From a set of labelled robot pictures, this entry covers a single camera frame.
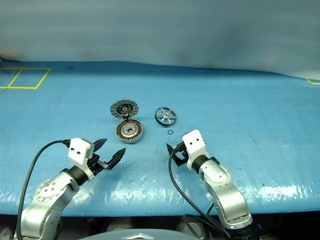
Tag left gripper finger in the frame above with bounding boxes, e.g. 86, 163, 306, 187
107, 147, 127, 171
93, 137, 108, 152

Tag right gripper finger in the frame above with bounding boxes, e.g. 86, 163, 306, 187
172, 154, 188, 168
166, 143, 178, 158

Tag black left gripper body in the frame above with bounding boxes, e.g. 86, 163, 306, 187
86, 142, 111, 177

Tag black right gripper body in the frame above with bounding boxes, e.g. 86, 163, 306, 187
174, 141, 191, 165

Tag motor housing with copper windings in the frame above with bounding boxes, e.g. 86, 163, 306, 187
115, 117, 146, 145

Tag motor cover with circuit board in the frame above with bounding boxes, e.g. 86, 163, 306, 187
109, 98, 139, 122

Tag blue plastic table cover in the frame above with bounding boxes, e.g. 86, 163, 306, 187
0, 60, 320, 217

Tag dark round disc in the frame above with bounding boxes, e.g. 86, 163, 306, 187
177, 216, 208, 239

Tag grey dome with silver emblem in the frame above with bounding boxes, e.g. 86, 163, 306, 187
85, 227, 200, 240

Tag yellow tape rectangle marking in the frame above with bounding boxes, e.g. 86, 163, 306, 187
0, 67, 52, 90

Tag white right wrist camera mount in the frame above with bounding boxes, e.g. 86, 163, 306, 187
181, 129, 210, 173

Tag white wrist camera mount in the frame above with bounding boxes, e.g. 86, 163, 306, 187
67, 137, 97, 181
181, 129, 210, 173

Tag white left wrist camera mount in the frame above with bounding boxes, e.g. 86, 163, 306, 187
67, 137, 97, 181

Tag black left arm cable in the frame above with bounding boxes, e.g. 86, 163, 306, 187
15, 139, 72, 240

